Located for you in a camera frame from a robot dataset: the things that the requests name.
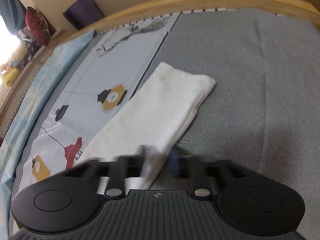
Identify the blue curtain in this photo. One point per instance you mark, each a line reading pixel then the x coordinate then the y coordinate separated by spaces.
pixel 13 14

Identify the dark red owl cushion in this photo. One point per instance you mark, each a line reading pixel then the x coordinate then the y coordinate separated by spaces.
pixel 37 26

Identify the wooden bed frame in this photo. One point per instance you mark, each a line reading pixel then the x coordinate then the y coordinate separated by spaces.
pixel 12 98

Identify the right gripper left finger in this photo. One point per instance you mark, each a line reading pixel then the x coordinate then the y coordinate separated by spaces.
pixel 125 166

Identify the light blue folded sheet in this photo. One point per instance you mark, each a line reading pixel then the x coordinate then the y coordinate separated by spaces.
pixel 38 93

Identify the white sock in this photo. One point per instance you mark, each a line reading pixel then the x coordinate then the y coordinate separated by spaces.
pixel 152 121

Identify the yellow plush toy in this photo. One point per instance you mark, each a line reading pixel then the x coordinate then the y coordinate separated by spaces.
pixel 14 65

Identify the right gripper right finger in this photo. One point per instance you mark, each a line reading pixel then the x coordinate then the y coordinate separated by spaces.
pixel 192 169

